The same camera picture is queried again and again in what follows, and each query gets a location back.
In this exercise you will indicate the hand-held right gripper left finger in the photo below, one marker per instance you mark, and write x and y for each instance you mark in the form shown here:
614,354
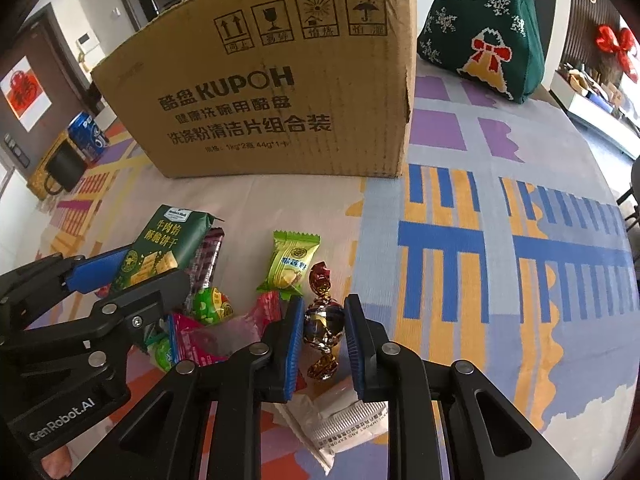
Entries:
291,355

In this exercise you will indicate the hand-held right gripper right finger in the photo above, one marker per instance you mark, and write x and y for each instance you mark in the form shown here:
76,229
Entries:
354,355

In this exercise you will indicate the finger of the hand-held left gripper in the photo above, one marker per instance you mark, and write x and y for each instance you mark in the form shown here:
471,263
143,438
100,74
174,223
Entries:
150,300
95,269

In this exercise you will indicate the foil chocolate candy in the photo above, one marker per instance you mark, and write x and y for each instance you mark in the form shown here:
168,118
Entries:
322,322

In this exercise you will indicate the green biscuit packet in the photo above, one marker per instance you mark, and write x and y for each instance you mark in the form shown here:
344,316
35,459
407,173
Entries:
165,245

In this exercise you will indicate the purple striped snack bar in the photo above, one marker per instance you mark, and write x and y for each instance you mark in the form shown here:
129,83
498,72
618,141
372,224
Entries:
207,260

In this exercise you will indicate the brown cardboard box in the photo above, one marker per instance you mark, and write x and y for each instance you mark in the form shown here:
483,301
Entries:
250,60

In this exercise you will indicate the green lollipop with red print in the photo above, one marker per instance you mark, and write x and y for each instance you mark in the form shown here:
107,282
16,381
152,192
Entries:
212,305

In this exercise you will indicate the white snack packet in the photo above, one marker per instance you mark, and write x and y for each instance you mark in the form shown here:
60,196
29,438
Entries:
340,425

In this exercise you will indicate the pink snack packet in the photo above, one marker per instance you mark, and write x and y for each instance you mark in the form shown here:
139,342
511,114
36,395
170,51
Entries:
210,342

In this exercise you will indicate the yellow-green candy packet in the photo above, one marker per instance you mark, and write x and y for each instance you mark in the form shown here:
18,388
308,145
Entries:
287,265

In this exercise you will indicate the black mug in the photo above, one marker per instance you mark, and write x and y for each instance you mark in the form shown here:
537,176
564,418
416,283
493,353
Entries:
65,167

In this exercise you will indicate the blue soda can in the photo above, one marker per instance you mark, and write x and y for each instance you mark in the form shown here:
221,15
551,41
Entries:
87,135

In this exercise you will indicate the colourful patterned tablecloth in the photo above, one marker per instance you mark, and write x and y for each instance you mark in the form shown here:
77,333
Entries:
450,160

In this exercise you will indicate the white cabinet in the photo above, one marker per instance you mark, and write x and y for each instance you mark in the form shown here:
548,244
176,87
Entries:
595,110

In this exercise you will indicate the green knitted bag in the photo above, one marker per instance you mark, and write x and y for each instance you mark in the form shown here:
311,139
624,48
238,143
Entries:
480,10

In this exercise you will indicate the red bow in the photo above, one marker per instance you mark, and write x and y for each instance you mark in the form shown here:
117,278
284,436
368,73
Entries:
615,40

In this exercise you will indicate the red wall poster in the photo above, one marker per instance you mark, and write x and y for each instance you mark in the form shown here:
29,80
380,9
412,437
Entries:
22,92

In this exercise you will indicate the white wall panel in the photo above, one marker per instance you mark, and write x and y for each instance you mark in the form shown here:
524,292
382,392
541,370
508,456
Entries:
86,45

